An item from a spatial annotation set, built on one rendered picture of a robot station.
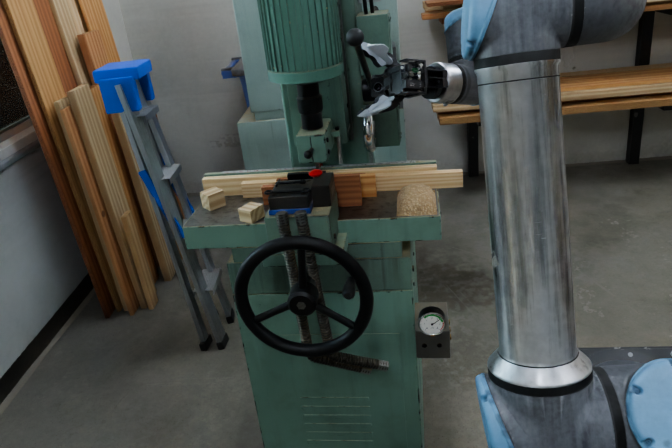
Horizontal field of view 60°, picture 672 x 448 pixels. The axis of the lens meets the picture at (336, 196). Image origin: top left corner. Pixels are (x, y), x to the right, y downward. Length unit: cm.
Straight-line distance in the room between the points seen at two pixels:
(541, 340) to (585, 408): 12
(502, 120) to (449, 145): 304
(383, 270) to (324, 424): 51
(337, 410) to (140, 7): 287
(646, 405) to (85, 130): 223
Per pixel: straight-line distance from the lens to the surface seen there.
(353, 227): 132
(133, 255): 278
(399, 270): 137
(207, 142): 396
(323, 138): 137
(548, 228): 85
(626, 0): 88
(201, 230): 141
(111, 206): 272
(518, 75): 82
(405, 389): 158
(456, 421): 209
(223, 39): 376
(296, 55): 130
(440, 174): 143
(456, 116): 330
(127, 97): 216
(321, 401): 163
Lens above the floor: 147
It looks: 23 degrees down
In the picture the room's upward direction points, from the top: 6 degrees counter-clockwise
